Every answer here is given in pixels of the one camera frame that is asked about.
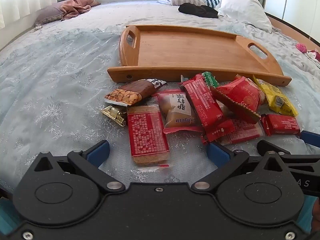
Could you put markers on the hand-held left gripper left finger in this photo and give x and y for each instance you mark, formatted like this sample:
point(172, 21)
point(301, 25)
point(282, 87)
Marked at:
point(98, 152)

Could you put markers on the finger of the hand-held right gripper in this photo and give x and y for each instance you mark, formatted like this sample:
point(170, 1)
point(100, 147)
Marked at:
point(267, 146)
point(311, 138)

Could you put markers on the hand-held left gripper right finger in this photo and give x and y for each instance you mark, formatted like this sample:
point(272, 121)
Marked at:
point(217, 152)

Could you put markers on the small red snack packet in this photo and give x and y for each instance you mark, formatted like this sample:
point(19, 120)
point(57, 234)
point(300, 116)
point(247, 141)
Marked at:
point(281, 125)

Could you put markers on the clear cracker packet red label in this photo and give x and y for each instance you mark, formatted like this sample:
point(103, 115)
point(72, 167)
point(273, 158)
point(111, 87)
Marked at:
point(243, 132)
point(147, 132)

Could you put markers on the small gold snack packet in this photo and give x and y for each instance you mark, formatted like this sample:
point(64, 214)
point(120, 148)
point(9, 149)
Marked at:
point(115, 113)

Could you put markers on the long red snack packet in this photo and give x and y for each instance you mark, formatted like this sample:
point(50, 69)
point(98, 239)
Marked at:
point(205, 107)

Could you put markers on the red edged pastry packet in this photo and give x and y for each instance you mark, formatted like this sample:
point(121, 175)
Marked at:
point(180, 121)

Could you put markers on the yellow snack packet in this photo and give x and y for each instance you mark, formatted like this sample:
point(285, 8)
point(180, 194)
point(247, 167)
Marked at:
point(277, 97)

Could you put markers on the red gold-edged pastry packet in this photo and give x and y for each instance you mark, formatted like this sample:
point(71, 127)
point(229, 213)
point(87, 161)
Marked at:
point(240, 95)

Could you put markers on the brown almond snack packet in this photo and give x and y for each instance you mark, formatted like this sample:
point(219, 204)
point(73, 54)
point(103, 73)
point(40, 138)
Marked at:
point(135, 91)

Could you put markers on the green snack packet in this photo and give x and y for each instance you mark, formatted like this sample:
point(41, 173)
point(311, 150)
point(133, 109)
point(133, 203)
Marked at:
point(209, 78)

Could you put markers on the wooden tray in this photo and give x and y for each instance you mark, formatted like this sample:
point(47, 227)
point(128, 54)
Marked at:
point(187, 50)

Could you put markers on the person's right forearm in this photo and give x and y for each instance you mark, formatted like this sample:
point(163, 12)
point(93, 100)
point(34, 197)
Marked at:
point(316, 212)

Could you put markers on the small pink white object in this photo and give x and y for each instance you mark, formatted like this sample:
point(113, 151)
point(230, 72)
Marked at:
point(313, 55)

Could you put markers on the pink yarn ball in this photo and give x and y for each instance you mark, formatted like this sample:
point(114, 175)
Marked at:
point(300, 47)

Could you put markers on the teal cloth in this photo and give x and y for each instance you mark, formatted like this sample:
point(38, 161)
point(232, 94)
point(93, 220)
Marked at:
point(8, 215)

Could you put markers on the wooden bed headboard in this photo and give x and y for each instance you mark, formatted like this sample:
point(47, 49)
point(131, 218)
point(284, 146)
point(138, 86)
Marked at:
point(287, 26)

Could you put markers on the white wardrobe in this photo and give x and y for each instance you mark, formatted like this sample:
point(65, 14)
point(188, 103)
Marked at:
point(300, 2)

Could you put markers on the small pale object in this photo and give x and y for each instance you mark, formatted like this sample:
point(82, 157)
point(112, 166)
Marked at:
point(38, 26)

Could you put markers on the white pillow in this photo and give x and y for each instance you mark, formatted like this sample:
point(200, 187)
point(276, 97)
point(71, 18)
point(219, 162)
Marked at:
point(242, 7)

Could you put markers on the black cloth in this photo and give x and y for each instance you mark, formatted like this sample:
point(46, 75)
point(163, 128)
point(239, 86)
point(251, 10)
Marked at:
point(197, 10)

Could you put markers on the grey bed sheet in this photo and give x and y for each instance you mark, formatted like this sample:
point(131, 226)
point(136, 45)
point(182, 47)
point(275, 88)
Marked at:
point(137, 12)

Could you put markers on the pink cloth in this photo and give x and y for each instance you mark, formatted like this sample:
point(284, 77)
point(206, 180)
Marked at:
point(75, 7)

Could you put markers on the purple pillow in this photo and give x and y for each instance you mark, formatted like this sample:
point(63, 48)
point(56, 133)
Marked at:
point(48, 13)

